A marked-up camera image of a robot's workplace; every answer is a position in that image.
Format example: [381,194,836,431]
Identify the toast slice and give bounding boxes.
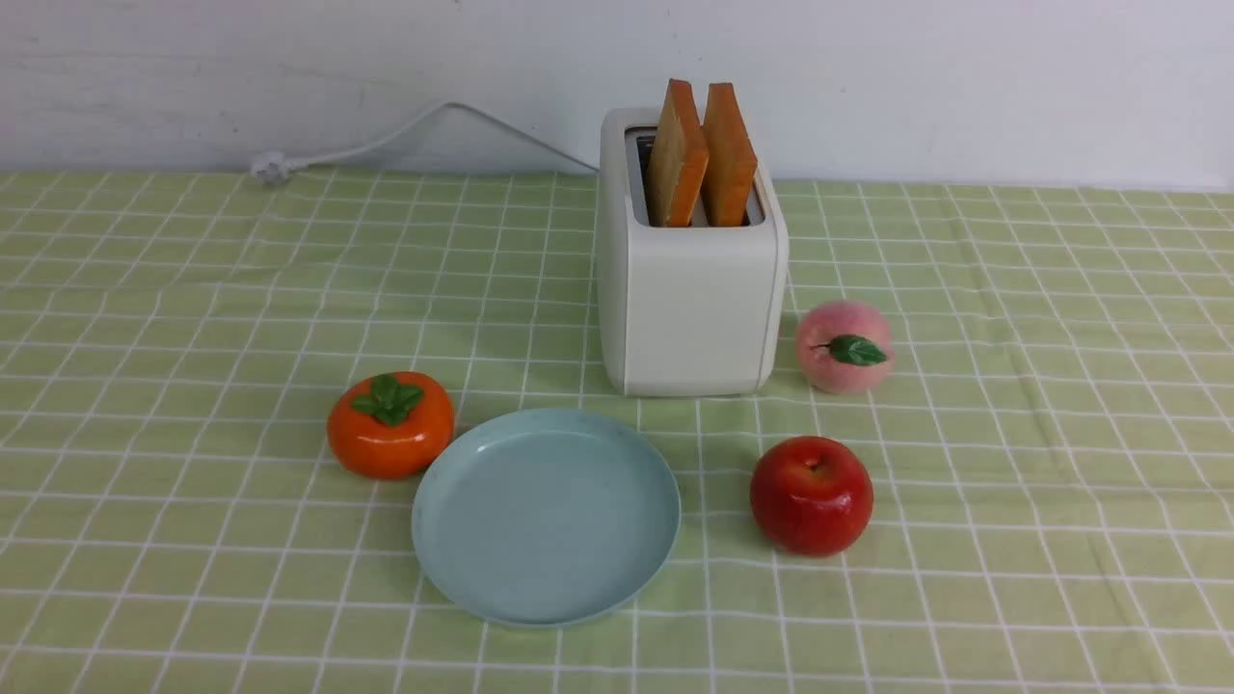
[702,82,758,227]
[644,79,710,227]

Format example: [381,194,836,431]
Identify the white two-slot toaster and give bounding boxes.
[595,107,789,398]

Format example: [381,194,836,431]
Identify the light blue round plate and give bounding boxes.
[410,408,682,627]

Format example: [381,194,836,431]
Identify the pink peach with leaf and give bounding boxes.
[796,303,896,394]

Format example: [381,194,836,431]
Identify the orange persimmon with green calyx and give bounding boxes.
[326,372,455,480]

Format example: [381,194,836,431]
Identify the red apple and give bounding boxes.
[749,436,875,557]

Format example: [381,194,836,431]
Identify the green checked tablecloth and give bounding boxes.
[1,170,1233,693]

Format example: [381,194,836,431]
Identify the white power cable with plug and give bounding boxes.
[251,100,601,185]

